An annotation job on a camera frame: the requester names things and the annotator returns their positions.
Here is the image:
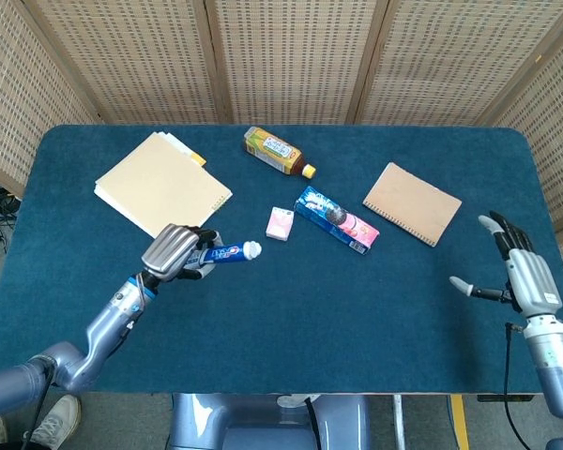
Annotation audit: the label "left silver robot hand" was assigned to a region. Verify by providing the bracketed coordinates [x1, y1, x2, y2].
[140, 223, 221, 283]

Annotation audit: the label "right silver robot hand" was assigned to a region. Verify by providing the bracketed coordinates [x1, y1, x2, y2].
[449, 210, 563, 319]

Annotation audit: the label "blue and white toothpaste tube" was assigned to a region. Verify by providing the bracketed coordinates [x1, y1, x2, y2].
[187, 240, 263, 271]

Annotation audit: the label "beige file folder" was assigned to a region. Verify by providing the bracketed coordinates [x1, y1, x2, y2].
[93, 131, 234, 240]

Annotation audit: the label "pink tissue pack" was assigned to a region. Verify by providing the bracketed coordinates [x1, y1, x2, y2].
[265, 206, 296, 242]

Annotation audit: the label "brown spiral notebook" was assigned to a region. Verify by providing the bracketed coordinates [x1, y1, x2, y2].
[361, 161, 464, 248]

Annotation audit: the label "tea bottle with yellow cap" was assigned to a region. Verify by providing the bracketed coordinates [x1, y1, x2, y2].
[242, 126, 317, 179]

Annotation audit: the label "blue table cloth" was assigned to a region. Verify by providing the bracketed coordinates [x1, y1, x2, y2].
[0, 124, 563, 395]

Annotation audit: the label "blue and pink cookie box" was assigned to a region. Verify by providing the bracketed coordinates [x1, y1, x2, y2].
[294, 186, 381, 255]

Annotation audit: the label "blue-grey robot torso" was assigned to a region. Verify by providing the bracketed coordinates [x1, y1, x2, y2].
[166, 392, 372, 450]

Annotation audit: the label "white table leg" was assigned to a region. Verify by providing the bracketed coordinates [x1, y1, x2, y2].
[392, 394, 407, 450]

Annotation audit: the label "woven folding screen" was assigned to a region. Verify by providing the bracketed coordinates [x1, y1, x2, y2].
[0, 0, 563, 263]

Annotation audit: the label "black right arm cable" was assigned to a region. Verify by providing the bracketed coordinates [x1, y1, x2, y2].
[503, 321, 545, 450]

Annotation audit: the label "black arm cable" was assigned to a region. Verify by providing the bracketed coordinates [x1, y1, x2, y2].
[503, 321, 545, 450]
[22, 358, 57, 450]

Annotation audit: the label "black floor cables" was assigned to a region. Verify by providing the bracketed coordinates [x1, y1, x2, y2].
[0, 182, 23, 268]

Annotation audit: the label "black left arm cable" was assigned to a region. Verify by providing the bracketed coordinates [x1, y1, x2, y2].
[22, 358, 57, 450]

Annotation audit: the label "black torso cable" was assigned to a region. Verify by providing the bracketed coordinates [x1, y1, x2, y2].
[303, 396, 323, 450]

